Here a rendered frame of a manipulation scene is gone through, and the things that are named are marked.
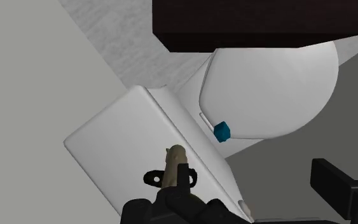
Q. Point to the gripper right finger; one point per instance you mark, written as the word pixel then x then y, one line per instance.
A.
pixel 336 183

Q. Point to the dark robot stand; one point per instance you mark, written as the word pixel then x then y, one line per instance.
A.
pixel 259 21

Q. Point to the small blue cube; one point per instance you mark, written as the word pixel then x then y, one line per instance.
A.
pixel 222 131

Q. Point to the beige figure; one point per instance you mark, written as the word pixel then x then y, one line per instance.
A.
pixel 174 161

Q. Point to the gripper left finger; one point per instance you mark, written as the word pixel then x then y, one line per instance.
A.
pixel 178 204

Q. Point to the white toilet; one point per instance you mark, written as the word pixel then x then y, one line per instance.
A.
pixel 268 93

